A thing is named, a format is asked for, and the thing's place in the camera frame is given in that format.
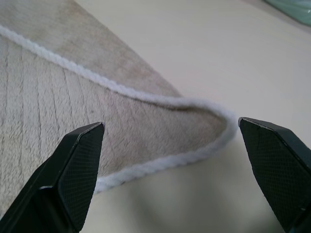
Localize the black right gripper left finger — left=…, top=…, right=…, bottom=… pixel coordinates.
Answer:
left=0, top=121, right=105, bottom=233

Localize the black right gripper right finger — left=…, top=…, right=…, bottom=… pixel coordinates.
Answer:
left=238, top=116, right=311, bottom=233

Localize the beige towel with white trim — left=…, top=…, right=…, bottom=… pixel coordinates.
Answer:
left=0, top=0, right=238, bottom=205

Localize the pale green cloth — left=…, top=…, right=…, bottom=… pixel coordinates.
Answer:
left=263, top=0, right=311, bottom=25

